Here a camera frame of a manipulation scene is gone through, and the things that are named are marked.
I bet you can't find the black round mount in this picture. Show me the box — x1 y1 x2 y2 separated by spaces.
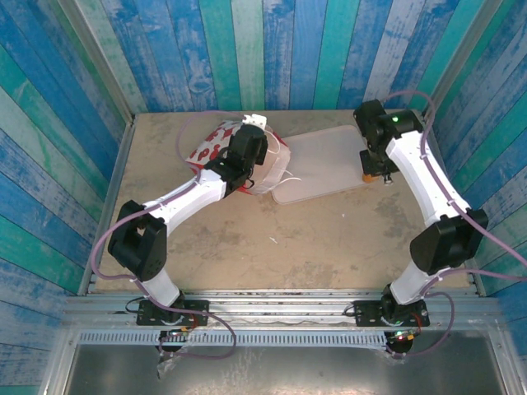
155 340 183 360
385 339 413 360

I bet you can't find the white square tray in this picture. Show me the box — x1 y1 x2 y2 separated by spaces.
271 124 374 206

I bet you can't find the clear crumpled plastic scrap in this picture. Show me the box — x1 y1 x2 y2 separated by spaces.
155 349 189 380

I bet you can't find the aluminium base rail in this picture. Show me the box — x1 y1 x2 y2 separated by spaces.
61 289 506 330

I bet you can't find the aluminium table side rail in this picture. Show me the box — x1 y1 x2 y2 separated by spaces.
422 114 487 297
77 117 137 296

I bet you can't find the metal corner post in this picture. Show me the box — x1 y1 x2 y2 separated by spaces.
57 0 136 124
422 0 506 121

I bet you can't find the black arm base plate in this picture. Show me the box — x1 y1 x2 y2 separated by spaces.
137 301 210 328
353 300 431 328

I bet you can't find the grey slotted cable duct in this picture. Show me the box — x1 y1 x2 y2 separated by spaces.
77 330 390 351

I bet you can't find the red white paper bag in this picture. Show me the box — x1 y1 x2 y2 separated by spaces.
187 118 302 198

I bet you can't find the steel sheet panel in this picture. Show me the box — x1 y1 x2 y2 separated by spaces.
61 343 510 395

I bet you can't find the small circuit board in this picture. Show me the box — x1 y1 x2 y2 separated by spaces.
158 327 195 343
390 328 422 343

